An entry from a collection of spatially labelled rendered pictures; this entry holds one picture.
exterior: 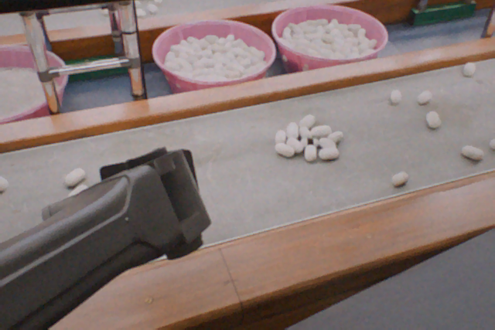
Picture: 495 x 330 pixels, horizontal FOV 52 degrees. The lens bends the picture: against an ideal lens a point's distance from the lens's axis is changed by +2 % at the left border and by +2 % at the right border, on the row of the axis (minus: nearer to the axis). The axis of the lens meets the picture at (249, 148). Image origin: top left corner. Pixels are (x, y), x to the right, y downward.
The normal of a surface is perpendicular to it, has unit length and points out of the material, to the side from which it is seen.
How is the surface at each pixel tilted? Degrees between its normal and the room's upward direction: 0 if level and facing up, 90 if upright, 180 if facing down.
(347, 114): 0
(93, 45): 90
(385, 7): 90
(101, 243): 59
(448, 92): 0
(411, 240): 0
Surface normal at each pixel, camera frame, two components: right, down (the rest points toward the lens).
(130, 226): 0.87, -0.32
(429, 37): 0.04, -0.76
